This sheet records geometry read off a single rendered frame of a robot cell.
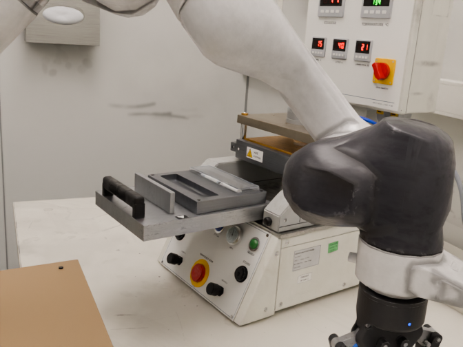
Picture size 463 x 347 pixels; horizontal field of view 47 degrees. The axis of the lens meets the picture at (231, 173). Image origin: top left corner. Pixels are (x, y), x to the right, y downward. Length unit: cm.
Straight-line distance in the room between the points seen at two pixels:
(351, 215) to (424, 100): 75
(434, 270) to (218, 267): 63
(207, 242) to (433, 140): 72
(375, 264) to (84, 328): 43
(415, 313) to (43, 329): 50
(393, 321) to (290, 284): 52
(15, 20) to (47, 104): 183
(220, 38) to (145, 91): 202
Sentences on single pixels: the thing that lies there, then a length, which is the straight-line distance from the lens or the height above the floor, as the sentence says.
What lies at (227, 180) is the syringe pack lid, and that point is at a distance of 108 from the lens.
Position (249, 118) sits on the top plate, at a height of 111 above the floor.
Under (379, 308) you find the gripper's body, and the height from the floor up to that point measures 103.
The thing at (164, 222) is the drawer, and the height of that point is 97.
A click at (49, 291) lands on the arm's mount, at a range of 94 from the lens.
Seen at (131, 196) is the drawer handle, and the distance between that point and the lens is 95.
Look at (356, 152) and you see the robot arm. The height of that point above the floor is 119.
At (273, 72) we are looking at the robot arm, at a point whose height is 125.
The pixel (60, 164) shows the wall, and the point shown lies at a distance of 262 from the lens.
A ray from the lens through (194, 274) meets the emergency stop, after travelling 116.
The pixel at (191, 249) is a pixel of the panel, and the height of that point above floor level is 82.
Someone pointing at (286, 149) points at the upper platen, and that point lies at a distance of 116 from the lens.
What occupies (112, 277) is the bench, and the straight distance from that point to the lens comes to 123.
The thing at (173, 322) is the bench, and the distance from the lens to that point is 106.
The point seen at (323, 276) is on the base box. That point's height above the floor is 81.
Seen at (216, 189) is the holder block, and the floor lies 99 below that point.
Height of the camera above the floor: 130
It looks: 15 degrees down
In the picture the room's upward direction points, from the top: 4 degrees clockwise
